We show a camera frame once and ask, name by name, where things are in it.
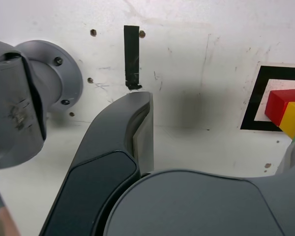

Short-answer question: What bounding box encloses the red cube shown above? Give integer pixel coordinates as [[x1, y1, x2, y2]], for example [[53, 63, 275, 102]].
[[265, 89, 295, 126]]

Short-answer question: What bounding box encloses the yellow cube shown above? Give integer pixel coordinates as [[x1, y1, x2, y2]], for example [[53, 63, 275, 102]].
[[279, 101, 295, 140]]

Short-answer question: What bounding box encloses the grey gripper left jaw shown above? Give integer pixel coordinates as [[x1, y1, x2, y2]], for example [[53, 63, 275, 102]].
[[40, 90, 154, 236]]

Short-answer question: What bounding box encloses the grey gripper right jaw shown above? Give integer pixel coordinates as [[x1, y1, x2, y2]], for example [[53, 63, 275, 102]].
[[103, 134, 295, 236]]

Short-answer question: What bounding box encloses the black tape strip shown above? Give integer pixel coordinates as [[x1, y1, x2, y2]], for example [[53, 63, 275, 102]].
[[124, 25, 143, 91]]

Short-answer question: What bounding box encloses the black tape square outline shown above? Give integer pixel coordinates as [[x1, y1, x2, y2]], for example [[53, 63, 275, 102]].
[[240, 65, 295, 132]]

